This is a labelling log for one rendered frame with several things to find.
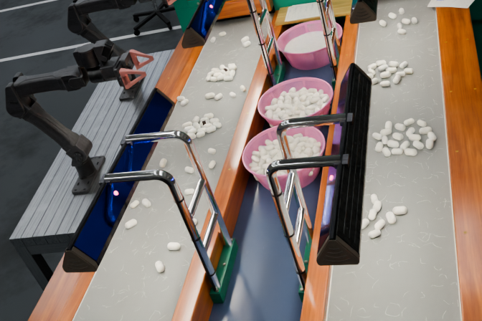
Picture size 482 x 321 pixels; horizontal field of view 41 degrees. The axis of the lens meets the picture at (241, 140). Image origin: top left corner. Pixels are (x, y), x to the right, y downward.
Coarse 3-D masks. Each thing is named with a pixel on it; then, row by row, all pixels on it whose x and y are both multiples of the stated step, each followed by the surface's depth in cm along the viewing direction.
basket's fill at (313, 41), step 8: (312, 32) 265; (320, 32) 264; (296, 40) 265; (304, 40) 261; (312, 40) 259; (320, 40) 257; (288, 48) 260; (296, 48) 258; (304, 48) 257; (312, 48) 254; (320, 48) 253
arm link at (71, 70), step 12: (60, 72) 209; (72, 72) 206; (12, 84) 211; (24, 84) 210; (36, 84) 210; (48, 84) 209; (60, 84) 207; (12, 96) 212; (24, 96) 213; (12, 108) 215; (24, 108) 216
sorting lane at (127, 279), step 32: (224, 64) 262; (256, 64) 254; (192, 96) 248; (224, 96) 241; (224, 128) 224; (160, 160) 218; (224, 160) 209; (160, 192) 204; (160, 224) 191; (128, 256) 184; (160, 256) 180; (192, 256) 177; (96, 288) 177; (128, 288) 173; (160, 288) 170; (96, 320) 167; (128, 320) 164; (160, 320) 161
